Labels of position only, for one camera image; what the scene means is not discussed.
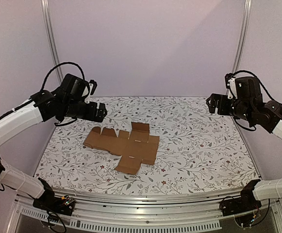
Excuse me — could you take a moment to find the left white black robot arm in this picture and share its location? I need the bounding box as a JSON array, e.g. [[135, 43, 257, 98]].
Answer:
[[0, 74, 107, 215]]

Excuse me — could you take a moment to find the front aluminium rail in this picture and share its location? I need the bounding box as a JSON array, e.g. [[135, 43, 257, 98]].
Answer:
[[4, 189, 282, 233]]

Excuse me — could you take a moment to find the right aluminium frame post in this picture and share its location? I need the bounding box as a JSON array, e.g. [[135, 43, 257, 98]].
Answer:
[[232, 0, 252, 72]]

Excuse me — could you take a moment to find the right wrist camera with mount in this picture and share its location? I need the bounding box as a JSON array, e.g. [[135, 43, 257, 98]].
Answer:
[[225, 73, 237, 99]]

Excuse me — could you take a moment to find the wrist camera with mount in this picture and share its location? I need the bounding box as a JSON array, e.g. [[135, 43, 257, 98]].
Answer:
[[83, 80, 98, 103], [225, 73, 237, 99]]

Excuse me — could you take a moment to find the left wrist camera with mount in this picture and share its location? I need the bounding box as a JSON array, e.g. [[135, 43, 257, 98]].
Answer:
[[83, 80, 98, 103]]

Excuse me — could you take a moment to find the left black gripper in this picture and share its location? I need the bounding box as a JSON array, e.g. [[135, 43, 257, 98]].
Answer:
[[63, 99, 108, 122]]

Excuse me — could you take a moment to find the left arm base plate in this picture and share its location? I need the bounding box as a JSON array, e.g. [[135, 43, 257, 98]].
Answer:
[[33, 192, 76, 216]]

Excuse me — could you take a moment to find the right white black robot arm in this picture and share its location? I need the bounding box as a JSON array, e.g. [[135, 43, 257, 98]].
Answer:
[[206, 73, 282, 216]]

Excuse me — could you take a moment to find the brown cardboard box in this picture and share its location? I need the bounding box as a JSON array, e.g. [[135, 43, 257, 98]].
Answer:
[[83, 122, 160, 175]]

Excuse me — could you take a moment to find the aluminium frame post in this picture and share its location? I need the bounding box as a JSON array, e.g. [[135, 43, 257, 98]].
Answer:
[[232, 0, 252, 72], [40, 0, 63, 83]]

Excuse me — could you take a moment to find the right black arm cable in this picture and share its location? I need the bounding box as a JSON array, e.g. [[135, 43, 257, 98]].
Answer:
[[232, 69, 274, 102]]

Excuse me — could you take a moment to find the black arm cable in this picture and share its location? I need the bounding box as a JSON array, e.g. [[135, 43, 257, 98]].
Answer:
[[41, 62, 86, 92], [232, 69, 274, 102]]

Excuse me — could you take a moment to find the left aluminium frame post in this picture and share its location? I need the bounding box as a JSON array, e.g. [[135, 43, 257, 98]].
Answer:
[[40, 0, 63, 83]]

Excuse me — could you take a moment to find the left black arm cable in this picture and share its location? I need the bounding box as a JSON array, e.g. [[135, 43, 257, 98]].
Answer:
[[41, 62, 86, 92]]

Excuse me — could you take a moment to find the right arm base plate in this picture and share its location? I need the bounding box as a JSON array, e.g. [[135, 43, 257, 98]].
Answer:
[[219, 196, 262, 216]]

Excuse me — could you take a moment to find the floral patterned table mat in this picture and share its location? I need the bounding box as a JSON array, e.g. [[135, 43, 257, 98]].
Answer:
[[35, 97, 259, 196]]

